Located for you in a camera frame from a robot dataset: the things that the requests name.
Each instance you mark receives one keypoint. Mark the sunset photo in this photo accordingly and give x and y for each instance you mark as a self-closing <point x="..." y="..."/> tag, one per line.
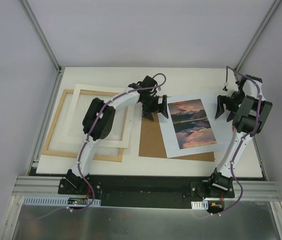
<point x="191" y="124"/>

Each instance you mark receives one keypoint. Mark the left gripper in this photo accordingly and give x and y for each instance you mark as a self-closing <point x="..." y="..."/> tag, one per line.
<point x="154" y="107"/>

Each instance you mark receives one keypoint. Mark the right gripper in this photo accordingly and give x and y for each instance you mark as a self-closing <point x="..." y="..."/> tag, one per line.
<point x="230" y="105"/>

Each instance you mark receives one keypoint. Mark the white cable duct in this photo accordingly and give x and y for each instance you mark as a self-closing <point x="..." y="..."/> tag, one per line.
<point x="60" y="201"/>
<point x="200" y="205"/>

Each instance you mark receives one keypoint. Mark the brown backing board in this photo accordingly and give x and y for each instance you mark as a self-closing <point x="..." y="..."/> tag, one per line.
<point x="158" y="140"/>

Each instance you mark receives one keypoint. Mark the aluminium rail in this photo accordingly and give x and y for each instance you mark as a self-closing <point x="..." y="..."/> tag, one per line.
<point x="36" y="186"/>

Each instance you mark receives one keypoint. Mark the white mat board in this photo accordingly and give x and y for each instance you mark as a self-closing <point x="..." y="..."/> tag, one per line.
<point x="72" y="130"/>

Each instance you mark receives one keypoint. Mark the right aluminium corner post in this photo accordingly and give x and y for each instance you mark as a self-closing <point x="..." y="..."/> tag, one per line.
<point x="275" y="5"/>

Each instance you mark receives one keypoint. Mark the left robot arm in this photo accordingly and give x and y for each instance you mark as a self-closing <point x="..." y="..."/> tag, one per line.
<point x="99" y="118"/>

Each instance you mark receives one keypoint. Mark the left aluminium corner post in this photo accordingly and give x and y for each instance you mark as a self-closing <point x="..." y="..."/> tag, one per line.
<point x="40" y="34"/>

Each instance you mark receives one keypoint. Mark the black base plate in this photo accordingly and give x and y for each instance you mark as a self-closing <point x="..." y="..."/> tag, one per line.
<point x="165" y="192"/>

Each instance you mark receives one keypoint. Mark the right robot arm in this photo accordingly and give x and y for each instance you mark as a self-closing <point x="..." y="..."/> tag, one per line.
<point x="249" y="111"/>

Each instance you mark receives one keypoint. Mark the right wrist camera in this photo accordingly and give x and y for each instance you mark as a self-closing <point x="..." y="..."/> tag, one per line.
<point x="225" y="88"/>

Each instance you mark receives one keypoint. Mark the left white cable duct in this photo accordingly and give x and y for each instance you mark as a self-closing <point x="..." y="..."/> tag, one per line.
<point x="60" y="201"/>

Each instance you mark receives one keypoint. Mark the right white cable duct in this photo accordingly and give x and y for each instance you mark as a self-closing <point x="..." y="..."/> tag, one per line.
<point x="200" y="205"/>

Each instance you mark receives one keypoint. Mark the wooden picture frame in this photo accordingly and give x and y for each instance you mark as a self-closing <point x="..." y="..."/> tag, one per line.
<point x="52" y="146"/>

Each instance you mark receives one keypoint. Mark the aluminium corner post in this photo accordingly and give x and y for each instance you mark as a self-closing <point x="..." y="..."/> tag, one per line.
<point x="275" y="5"/>
<point x="40" y="34"/>

